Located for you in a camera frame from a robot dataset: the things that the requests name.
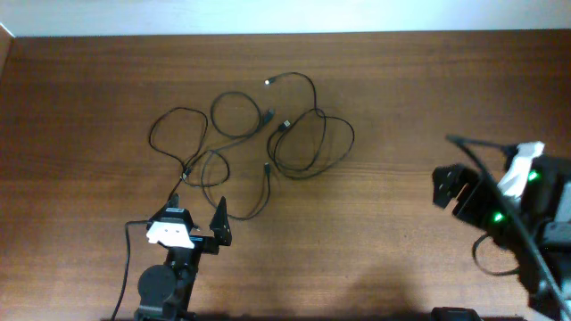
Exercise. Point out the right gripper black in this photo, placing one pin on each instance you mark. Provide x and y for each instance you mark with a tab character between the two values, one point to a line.
475	187

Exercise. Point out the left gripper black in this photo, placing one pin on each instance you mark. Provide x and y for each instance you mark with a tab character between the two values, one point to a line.
221	234

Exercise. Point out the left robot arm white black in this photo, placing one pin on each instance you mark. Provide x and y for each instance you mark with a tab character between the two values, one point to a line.
165	290

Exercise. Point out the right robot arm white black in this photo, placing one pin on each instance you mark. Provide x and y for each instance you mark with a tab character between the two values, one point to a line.
545	274

